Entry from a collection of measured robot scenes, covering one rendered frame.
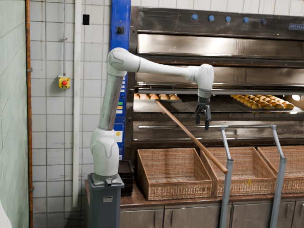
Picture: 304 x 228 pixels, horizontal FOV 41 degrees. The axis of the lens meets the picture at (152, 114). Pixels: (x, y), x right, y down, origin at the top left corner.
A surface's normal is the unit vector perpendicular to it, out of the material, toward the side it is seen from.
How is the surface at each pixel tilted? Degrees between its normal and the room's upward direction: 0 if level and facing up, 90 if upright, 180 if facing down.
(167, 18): 90
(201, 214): 90
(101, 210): 90
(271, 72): 70
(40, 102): 90
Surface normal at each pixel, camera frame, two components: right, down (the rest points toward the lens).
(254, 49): 0.24, -0.08
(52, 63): 0.23, 0.26
